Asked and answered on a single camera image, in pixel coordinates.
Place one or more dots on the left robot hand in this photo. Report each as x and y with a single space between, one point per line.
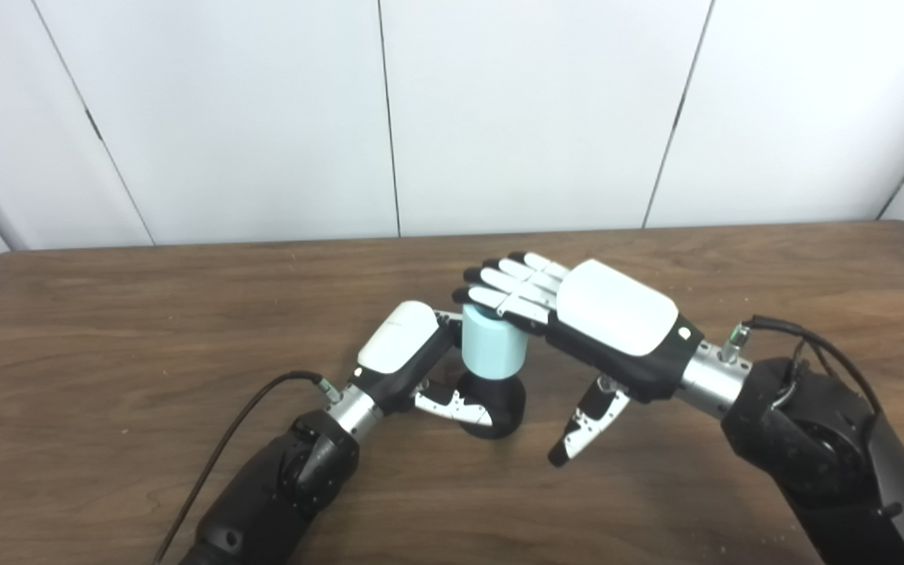
397 341

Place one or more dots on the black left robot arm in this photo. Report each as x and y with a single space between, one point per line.
279 494

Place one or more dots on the black nozzle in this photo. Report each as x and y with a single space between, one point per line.
507 400

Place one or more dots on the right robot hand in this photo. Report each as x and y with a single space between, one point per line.
617 314

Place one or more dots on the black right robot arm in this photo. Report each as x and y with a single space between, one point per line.
813 439

